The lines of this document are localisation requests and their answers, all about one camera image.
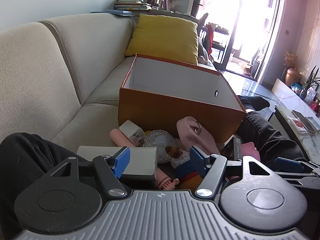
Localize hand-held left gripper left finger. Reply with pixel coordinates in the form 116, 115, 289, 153
47, 147, 131, 198

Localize pink rectangular case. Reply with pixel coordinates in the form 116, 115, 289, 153
240, 142, 261, 164

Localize copper vase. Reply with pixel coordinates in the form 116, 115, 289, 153
285, 67, 302, 87

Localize white tv console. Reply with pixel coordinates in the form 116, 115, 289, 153
271, 78, 320, 117

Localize brown and white plush toy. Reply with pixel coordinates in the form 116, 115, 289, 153
165, 145, 192, 168

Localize blue folder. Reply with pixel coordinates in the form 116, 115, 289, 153
91, 9, 137, 17

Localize red cloth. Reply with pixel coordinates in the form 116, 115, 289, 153
207, 24, 215, 52

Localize light grey rectangular case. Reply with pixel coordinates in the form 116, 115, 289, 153
76, 146, 158, 182

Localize orange cardboard box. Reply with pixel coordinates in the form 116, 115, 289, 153
118, 54, 247, 143

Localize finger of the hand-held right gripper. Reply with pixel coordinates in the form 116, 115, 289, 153
274, 157, 320, 186

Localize dried flowers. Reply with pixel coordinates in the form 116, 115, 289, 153
284, 52, 298, 68

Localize dark dining table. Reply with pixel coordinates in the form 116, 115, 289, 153
212, 26, 230, 64

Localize yellow cushion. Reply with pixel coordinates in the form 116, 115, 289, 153
124, 14, 199, 65

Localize red packet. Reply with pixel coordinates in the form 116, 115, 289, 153
291, 119, 307, 130

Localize yellow blue soft toy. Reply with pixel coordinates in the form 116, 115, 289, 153
174, 165, 204, 189

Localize marble coffee table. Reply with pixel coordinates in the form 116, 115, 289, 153
274, 104, 320, 164

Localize grey patterned cushion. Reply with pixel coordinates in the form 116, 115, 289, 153
197, 37, 209, 58

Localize beige fabric sofa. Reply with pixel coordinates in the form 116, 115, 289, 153
0, 12, 220, 162

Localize grey book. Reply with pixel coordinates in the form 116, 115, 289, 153
292, 109, 320, 133

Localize black sock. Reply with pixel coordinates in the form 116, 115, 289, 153
237, 95, 271, 111

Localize green potted plant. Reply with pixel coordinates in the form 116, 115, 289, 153
302, 66, 320, 90

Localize round clear glitter case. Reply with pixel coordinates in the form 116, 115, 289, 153
143, 129, 177, 164

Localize white charger adapter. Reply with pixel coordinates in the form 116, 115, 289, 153
119, 119, 146, 147

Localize person's left leg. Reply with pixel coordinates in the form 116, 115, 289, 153
0, 132, 85, 240

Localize black card box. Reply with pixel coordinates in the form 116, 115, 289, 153
221, 137, 242, 161

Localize stack of books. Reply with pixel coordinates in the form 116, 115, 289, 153
114, 0, 152, 12

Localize pink pouch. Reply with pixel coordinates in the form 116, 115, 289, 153
176, 116, 221, 157

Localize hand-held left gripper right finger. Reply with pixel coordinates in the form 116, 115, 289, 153
189, 146, 273, 200

